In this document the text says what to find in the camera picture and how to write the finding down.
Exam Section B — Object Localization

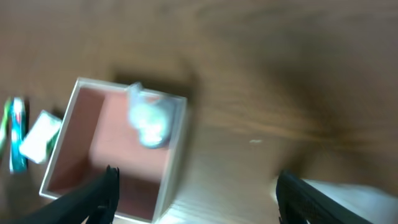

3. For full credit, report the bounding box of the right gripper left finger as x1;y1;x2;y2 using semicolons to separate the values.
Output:
1;166;120;224

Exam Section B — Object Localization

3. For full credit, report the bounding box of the green toothbrush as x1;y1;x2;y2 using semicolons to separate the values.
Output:
0;98;12;156

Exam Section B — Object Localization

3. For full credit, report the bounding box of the white box with pink interior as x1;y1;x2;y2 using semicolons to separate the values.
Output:
39;78;187;223

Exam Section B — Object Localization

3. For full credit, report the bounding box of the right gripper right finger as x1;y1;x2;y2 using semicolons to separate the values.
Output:
275;170;370;224

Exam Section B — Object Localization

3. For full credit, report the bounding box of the Colgate toothpaste tube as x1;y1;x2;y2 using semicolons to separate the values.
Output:
9;98;27;173

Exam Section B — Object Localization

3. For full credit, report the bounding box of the green white soap packet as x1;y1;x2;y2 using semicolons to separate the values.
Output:
19;110;62;164

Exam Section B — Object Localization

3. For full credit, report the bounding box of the white lotion tube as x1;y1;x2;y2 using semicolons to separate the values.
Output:
304;179;397;224

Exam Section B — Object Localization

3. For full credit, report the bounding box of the clear spray bottle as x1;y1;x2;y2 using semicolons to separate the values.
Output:
127;82;175;149

